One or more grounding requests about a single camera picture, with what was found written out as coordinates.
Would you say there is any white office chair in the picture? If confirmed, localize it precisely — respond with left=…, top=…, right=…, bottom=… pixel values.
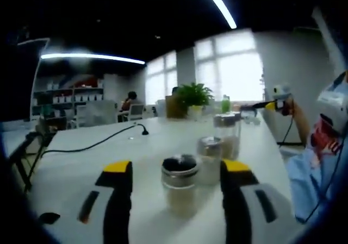
left=127, top=104, right=145, bottom=121

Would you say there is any small seasoning bottle beige powder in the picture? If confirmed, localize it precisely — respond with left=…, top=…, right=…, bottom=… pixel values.
left=161, top=153, right=197, bottom=217

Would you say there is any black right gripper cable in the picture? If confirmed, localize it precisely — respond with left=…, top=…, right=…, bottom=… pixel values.
left=277, top=113, right=296, bottom=147

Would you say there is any tall seasoning bottle brown powder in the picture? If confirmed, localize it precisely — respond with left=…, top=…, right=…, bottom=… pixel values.
left=213, top=113, right=241, bottom=159

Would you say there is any black table cable with plug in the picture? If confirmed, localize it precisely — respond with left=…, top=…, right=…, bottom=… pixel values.
left=40, top=123, right=150, bottom=158

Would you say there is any black laptop stand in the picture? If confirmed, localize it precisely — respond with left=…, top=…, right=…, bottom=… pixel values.
left=8, top=129, right=59, bottom=193

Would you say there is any white chest device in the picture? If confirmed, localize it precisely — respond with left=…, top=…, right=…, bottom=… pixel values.
left=316, top=71, right=348, bottom=136

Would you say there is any brown paper bag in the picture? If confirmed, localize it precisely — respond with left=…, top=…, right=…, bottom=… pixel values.
left=165, top=95, right=188, bottom=119

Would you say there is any small seasoning bottle white powder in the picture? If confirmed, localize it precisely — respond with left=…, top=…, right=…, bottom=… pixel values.
left=196, top=136, right=223, bottom=186

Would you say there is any row of white storage bins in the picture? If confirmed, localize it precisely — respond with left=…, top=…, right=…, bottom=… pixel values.
left=53, top=95, right=104, bottom=103

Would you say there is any long ceiling light strip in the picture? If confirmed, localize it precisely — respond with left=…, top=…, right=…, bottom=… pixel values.
left=198, top=0, right=237, bottom=29
left=40, top=53, right=146, bottom=65

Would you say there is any grey mesh office chair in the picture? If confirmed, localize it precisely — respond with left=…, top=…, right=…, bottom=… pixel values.
left=84, top=99, right=119, bottom=125

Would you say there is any grey storage shelf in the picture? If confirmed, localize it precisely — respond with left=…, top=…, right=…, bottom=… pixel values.
left=32, top=87, right=105, bottom=111

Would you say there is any green drink bottle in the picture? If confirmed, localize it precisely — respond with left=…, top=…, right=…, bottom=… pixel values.
left=220, top=94, right=232, bottom=114

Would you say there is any large green potted plant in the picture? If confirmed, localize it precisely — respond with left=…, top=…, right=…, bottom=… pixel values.
left=175, top=82, right=214, bottom=120

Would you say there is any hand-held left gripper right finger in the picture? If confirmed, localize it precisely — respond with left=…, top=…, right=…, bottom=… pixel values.
left=219, top=159, right=305, bottom=244

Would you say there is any black computer mouse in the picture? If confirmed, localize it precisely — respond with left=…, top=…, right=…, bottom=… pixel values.
left=39, top=212, right=61, bottom=225

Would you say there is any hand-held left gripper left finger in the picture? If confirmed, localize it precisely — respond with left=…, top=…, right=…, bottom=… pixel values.
left=43, top=160, right=134, bottom=244

